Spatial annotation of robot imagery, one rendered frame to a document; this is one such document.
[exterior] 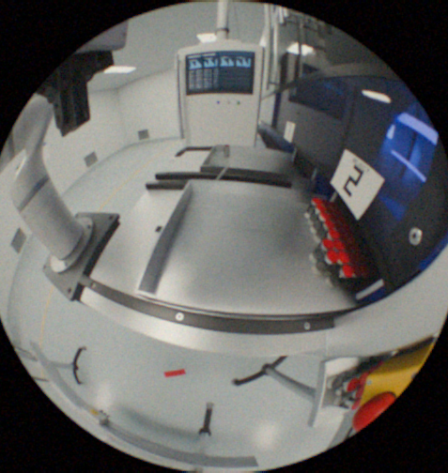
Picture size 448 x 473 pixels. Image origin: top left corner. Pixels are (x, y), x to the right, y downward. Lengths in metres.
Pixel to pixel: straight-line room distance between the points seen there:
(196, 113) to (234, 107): 0.24
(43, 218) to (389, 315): 0.54
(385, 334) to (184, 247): 0.28
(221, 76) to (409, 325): 1.07
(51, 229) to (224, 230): 0.39
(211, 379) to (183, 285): 0.98
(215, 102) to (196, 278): 0.94
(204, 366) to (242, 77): 1.78
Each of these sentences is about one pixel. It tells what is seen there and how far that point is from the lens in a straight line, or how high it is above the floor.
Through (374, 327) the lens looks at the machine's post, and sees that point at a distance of 0.18.
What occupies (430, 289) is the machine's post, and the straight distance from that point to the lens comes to 0.15.
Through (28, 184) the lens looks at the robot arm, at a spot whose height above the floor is 1.07.
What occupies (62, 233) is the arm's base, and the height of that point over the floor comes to 0.93.
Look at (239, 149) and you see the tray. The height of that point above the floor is 0.90.
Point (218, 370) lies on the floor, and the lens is 1.10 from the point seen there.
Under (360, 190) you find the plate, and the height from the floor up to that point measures 1.02.
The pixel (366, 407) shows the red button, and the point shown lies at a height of 0.99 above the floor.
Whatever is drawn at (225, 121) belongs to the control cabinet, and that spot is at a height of 0.99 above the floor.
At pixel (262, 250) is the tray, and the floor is 0.88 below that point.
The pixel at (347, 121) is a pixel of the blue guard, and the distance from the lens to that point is 0.26.
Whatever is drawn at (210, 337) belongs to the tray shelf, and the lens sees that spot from 0.19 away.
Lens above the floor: 1.07
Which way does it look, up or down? 51 degrees down
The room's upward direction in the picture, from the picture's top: 2 degrees clockwise
